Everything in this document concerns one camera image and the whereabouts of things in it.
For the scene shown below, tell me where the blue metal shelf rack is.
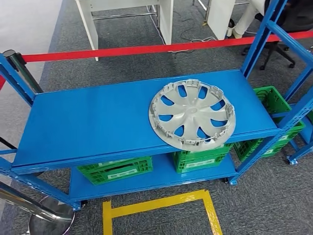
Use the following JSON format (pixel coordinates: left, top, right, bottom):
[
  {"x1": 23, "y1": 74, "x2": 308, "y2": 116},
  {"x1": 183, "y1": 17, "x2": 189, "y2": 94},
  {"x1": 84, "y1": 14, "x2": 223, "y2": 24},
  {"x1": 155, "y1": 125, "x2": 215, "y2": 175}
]
[
  {"x1": 0, "y1": 0, "x2": 313, "y2": 212},
  {"x1": 284, "y1": 48, "x2": 313, "y2": 166}
]

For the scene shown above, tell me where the grey wheel hubcap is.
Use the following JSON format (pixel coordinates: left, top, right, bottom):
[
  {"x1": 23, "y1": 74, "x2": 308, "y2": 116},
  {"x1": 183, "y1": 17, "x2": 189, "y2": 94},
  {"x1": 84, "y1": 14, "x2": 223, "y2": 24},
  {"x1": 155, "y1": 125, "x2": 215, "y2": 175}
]
[{"x1": 149, "y1": 79, "x2": 237, "y2": 152}]

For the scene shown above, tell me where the green plastic crate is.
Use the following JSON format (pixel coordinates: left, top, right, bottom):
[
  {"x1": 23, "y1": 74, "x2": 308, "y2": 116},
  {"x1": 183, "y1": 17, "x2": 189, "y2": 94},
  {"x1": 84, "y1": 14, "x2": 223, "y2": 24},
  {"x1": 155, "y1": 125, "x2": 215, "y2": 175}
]
[
  {"x1": 233, "y1": 85, "x2": 306, "y2": 160},
  {"x1": 76, "y1": 156, "x2": 154, "y2": 186},
  {"x1": 172, "y1": 142, "x2": 235, "y2": 174},
  {"x1": 260, "y1": 141, "x2": 290, "y2": 159}
]

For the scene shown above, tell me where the yellow tape square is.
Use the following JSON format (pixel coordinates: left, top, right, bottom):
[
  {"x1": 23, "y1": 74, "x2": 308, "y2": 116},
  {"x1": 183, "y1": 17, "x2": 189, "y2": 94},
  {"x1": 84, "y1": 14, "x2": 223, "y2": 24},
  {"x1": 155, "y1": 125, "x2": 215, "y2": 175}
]
[{"x1": 102, "y1": 189, "x2": 223, "y2": 235}]

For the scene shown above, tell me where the person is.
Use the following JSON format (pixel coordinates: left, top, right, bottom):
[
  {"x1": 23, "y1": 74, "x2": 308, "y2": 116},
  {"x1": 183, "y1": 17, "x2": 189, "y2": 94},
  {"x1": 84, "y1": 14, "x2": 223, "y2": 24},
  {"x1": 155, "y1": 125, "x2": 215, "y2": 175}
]
[{"x1": 232, "y1": 0, "x2": 267, "y2": 40}]

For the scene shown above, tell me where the black office chair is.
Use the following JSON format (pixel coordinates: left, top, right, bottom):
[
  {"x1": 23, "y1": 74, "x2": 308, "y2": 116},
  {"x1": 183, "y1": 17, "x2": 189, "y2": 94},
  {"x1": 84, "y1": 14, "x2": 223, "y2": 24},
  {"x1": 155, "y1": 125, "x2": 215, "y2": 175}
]
[{"x1": 242, "y1": 0, "x2": 313, "y2": 71}]

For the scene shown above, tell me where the white cable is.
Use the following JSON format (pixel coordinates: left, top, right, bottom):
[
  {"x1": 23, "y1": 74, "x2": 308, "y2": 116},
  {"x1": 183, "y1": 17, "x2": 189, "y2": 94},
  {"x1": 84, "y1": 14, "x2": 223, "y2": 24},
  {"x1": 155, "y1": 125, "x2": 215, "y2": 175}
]
[{"x1": 146, "y1": 5, "x2": 218, "y2": 54}]

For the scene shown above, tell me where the black cable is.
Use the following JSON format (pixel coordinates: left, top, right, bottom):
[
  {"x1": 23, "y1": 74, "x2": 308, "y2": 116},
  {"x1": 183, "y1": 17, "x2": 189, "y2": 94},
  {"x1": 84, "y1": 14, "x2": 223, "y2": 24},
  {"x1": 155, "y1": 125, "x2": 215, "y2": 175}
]
[{"x1": 172, "y1": 11, "x2": 204, "y2": 43}]

